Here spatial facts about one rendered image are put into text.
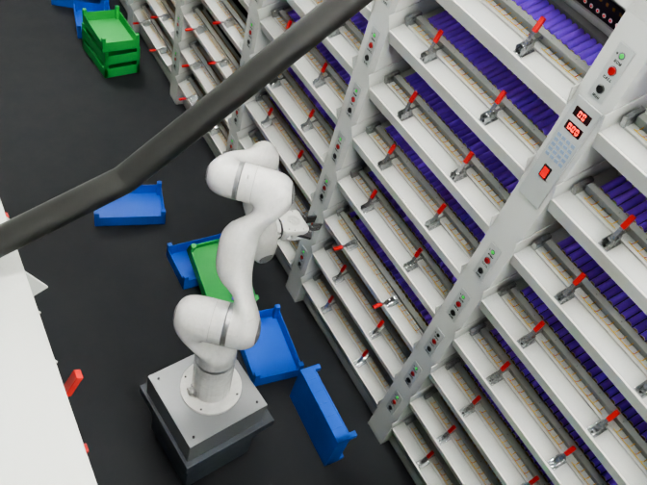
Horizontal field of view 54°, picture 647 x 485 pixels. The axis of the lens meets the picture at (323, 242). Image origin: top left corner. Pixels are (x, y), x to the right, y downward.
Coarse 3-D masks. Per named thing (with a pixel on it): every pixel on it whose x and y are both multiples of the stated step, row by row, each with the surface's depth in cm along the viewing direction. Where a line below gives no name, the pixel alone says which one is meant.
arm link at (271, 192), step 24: (264, 168) 161; (240, 192) 159; (264, 192) 159; (288, 192) 160; (264, 216) 160; (240, 240) 162; (216, 264) 167; (240, 264) 164; (240, 288) 165; (240, 312) 167; (240, 336) 167
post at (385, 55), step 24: (408, 0) 178; (384, 24) 183; (360, 48) 195; (384, 48) 187; (360, 72) 198; (360, 96) 201; (360, 120) 207; (336, 168) 223; (336, 192) 231; (312, 240) 251; (312, 264) 260; (288, 288) 280
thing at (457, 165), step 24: (384, 72) 194; (408, 72) 198; (384, 96) 194; (408, 96) 191; (432, 96) 190; (408, 120) 188; (432, 120) 185; (456, 120) 184; (432, 144) 182; (456, 144) 179; (480, 144) 179; (432, 168) 182; (456, 168) 177; (480, 168) 174; (504, 168) 173; (456, 192) 175; (480, 192) 172; (504, 192) 169; (480, 216) 168
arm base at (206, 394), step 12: (192, 372) 201; (204, 372) 182; (228, 372) 185; (180, 384) 197; (192, 384) 194; (204, 384) 187; (216, 384) 187; (228, 384) 192; (240, 384) 201; (192, 396) 195; (204, 396) 193; (216, 396) 193; (228, 396) 198; (192, 408) 193; (204, 408) 194; (216, 408) 194; (228, 408) 195
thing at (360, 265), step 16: (336, 208) 238; (336, 224) 237; (336, 240) 237; (352, 256) 230; (368, 272) 226; (368, 288) 227; (384, 288) 222; (400, 304) 218; (400, 320) 215; (416, 336) 211
